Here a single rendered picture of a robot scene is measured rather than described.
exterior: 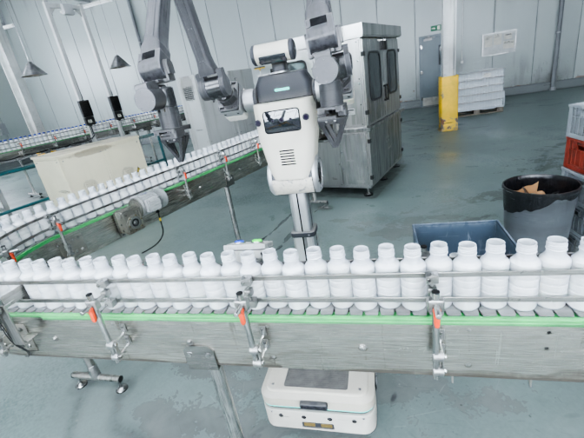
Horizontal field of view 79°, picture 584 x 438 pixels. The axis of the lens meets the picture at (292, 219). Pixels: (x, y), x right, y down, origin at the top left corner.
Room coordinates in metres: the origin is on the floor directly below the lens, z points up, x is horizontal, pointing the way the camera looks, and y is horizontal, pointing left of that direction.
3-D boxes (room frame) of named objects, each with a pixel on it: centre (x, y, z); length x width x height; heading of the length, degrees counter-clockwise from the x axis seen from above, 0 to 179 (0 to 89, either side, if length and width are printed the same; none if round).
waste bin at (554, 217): (2.23, -1.72, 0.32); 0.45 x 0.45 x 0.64
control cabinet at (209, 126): (7.12, 1.23, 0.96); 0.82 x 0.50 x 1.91; 146
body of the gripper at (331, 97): (0.92, -0.15, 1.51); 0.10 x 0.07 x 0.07; 164
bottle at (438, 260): (0.72, -0.33, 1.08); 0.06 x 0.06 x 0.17
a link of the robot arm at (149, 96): (1.00, 0.30, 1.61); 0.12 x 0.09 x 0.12; 166
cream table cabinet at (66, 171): (4.66, 2.41, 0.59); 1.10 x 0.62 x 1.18; 146
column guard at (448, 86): (7.66, -3.69, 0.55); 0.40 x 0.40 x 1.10; 74
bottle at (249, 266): (0.84, 0.13, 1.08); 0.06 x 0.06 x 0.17
